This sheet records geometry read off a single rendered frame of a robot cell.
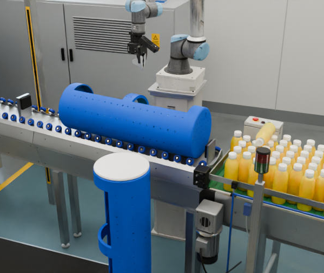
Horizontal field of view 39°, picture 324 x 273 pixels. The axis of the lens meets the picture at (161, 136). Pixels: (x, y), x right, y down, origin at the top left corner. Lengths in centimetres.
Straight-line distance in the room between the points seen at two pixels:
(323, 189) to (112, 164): 101
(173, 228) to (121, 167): 125
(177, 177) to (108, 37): 211
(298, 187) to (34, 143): 167
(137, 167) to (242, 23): 324
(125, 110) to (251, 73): 298
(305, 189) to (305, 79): 318
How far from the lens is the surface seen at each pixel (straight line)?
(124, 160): 236
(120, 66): 438
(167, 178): 257
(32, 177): 439
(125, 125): 257
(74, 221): 349
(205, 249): 236
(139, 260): 251
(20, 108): 319
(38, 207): 396
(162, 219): 344
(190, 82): 290
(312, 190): 226
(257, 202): 212
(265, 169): 203
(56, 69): 473
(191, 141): 240
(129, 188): 222
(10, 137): 323
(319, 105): 541
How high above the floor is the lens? 216
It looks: 26 degrees down
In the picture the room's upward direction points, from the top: straight up
